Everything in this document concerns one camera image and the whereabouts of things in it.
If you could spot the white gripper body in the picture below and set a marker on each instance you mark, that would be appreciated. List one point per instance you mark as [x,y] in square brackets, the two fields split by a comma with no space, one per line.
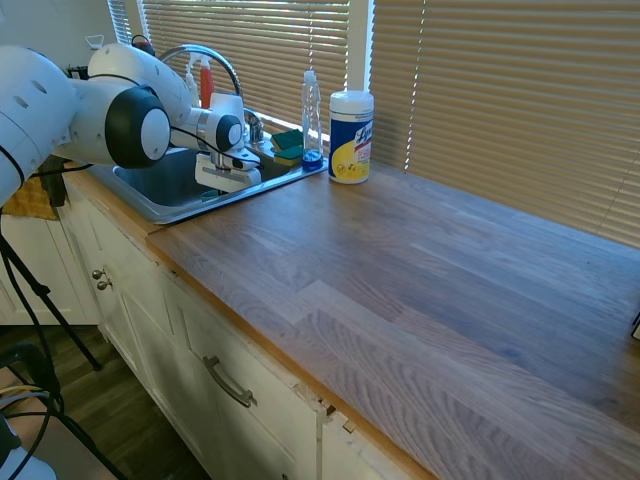
[225,176]

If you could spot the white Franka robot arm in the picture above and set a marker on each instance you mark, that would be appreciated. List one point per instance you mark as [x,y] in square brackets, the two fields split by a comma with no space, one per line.
[125,75]

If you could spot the stainless steel sink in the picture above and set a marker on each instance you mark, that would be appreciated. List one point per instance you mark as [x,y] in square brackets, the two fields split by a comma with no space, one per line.
[165,192]

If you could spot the green yellow sponge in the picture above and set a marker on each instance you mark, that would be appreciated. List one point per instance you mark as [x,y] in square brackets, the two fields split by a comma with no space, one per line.
[287,139]
[289,158]

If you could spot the orange soap bottle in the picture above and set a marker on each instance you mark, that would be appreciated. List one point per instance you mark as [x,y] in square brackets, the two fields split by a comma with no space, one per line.
[205,82]

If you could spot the clear dish soap bottle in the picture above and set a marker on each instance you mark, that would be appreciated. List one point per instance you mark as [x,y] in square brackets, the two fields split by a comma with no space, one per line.
[311,120]

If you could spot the chrome arched faucet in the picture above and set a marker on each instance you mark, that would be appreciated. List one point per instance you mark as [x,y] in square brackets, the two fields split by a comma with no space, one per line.
[220,59]

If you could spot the Lysol wipes canister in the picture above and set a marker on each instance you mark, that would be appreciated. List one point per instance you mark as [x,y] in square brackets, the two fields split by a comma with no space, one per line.
[351,140]

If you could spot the narrow tan window blind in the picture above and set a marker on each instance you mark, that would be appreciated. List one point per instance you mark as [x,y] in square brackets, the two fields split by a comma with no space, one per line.
[260,45]

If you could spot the round metal cabinet knob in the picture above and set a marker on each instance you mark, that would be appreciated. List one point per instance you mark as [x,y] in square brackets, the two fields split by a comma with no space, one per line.
[98,274]
[104,285]

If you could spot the white kitchen cabinet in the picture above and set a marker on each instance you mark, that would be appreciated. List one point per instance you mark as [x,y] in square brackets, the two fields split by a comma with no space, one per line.
[165,330]

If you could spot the dark hanging towel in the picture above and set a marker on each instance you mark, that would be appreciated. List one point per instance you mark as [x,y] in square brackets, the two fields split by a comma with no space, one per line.
[54,185]

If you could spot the yellow cloth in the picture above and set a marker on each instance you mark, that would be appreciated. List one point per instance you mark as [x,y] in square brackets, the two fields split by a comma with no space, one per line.
[27,202]

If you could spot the wide tan window blind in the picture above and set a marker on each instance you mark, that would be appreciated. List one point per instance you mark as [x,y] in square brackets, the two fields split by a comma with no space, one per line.
[510,100]

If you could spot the white window frame post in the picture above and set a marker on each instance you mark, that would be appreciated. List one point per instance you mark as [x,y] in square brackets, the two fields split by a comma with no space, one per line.
[361,45]

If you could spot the black camera tripod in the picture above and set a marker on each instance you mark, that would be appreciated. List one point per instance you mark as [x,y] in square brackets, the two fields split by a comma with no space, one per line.
[45,300]

